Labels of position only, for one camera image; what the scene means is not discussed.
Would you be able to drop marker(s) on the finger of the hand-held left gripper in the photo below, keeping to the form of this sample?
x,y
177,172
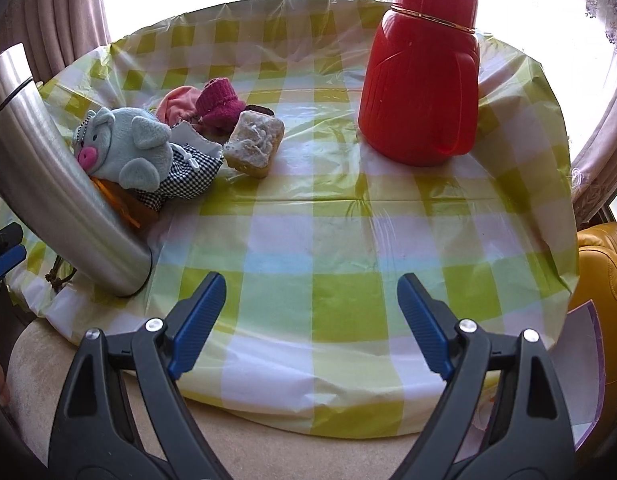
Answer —
x,y
8,260
6,237

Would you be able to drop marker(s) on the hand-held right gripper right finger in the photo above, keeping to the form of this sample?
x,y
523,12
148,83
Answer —
x,y
423,325

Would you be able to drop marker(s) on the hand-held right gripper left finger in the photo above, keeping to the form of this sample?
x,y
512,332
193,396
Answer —
x,y
198,320

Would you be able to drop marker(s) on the black white gingham cloth pouch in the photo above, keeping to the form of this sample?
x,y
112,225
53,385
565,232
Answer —
x,y
188,175

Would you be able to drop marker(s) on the grey pig plush toy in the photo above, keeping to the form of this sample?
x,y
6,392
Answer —
x,y
123,145

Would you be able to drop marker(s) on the white cardboard box purple rim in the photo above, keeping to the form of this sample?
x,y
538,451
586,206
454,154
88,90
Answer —
x,y
583,360

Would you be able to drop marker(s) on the yellow sponge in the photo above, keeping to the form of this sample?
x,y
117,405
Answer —
x,y
253,142

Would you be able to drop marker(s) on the magenta knitted sock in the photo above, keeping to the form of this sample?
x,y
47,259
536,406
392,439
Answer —
x,y
218,102

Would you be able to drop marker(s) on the stainless steel vacuum flask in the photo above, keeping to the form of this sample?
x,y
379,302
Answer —
x,y
53,170

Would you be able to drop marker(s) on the beige upholstered seat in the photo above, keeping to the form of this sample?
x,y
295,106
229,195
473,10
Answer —
x,y
33,385

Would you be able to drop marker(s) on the orange cloth item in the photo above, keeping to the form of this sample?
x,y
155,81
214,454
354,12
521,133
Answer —
x,y
133,210

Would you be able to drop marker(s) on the green white checkered tablecloth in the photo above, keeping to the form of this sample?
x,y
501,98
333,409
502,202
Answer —
x,y
313,220

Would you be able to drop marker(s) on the yellow leather sofa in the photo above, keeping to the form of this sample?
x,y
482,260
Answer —
x,y
603,270

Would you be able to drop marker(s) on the pink cloth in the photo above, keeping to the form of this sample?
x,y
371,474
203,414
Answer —
x,y
178,102

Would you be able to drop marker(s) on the small brown cloth item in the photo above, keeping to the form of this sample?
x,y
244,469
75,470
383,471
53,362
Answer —
x,y
261,109

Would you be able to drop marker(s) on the pink embroidered curtain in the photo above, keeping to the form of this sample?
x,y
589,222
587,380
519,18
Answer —
x,y
598,170

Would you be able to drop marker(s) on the red plastic thermos jug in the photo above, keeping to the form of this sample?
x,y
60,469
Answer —
x,y
413,85

